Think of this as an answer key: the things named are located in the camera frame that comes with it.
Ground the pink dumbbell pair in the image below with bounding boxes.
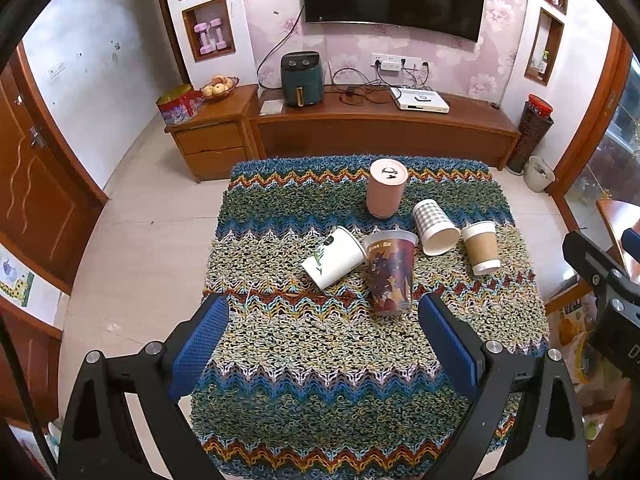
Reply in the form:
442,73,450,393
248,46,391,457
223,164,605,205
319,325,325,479
193,18,229,56

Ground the white green paper cup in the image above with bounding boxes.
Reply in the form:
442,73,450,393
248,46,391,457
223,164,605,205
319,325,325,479
302,226,367,289

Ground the yellow printed snack bag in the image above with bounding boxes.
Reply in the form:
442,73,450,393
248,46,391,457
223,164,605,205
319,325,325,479
548,292,601,386

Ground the pink insulated tumbler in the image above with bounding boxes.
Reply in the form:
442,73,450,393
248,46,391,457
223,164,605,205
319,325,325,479
366,158,409,219

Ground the wooden door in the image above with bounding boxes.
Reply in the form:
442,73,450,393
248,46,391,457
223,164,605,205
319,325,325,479
1,44,107,294

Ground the wooden chair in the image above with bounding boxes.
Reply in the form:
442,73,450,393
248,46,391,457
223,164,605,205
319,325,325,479
544,200,639,315

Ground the fruit basket with apples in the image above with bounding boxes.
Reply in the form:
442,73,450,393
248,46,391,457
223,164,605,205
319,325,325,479
200,75,240,102

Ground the dark tall bin red lid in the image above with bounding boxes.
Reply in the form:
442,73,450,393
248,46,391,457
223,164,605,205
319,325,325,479
506,93,553,174

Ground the dark green air fryer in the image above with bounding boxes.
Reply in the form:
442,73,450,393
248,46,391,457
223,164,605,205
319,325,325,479
280,50,324,107

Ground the small wooden drawer cabinet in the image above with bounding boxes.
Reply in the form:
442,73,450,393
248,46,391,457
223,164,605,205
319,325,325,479
165,84,264,182

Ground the white plastic bucket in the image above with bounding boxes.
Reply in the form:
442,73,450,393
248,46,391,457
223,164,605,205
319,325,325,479
523,156,555,193

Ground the white set-top box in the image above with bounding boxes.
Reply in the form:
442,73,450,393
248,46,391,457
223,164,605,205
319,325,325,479
390,87,450,114

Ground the red gift tin box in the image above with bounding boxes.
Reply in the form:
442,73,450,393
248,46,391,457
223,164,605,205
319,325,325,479
155,84,203,126

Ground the long wooden TV cabinet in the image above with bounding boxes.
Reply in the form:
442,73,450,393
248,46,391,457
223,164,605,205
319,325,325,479
250,91,521,169

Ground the white wall power strip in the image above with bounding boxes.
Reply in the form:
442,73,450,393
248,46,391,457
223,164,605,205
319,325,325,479
370,53,427,72

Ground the white checkered paper cup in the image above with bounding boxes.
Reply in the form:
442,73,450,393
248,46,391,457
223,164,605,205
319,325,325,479
412,200,460,257

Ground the colourful zigzag woven table cloth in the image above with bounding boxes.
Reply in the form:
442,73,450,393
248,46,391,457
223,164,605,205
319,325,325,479
191,155,549,479

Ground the brown sleeved paper cup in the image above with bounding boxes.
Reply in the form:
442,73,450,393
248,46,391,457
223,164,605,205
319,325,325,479
461,221,501,276

